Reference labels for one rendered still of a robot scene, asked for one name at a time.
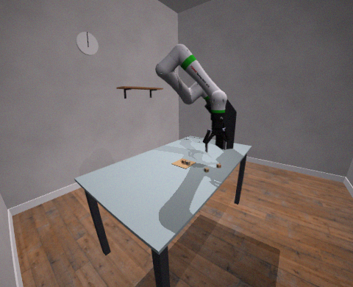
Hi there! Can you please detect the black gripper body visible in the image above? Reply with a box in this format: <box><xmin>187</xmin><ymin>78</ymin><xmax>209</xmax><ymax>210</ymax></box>
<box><xmin>212</xmin><ymin>121</ymin><xmax>223</xmax><ymax>135</ymax></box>

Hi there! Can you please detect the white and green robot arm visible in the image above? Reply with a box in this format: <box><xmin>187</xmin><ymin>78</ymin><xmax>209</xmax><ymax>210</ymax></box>
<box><xmin>155</xmin><ymin>44</ymin><xmax>227</xmax><ymax>121</ymax></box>

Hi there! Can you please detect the tan square mat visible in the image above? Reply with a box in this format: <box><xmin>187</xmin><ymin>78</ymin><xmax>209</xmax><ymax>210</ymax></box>
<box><xmin>172</xmin><ymin>158</ymin><xmax>196</xmax><ymax>169</ymax></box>

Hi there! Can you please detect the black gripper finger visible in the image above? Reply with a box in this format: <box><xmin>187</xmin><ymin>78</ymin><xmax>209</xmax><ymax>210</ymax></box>
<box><xmin>203</xmin><ymin>130</ymin><xmax>217</xmax><ymax>153</ymax></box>
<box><xmin>219</xmin><ymin>128</ymin><xmax>229</xmax><ymax>150</ymax></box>

